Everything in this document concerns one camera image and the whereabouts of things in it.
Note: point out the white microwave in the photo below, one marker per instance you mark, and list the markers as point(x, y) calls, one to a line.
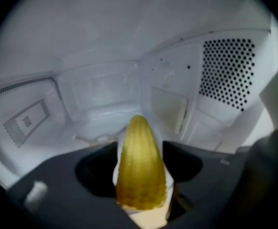
point(105, 56)

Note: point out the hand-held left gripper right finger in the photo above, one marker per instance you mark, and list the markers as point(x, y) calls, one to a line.
point(208, 187)

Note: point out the yellow corn cob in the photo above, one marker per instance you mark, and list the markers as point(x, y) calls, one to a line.
point(141, 163)

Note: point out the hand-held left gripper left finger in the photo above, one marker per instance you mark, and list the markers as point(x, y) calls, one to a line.
point(65, 199)

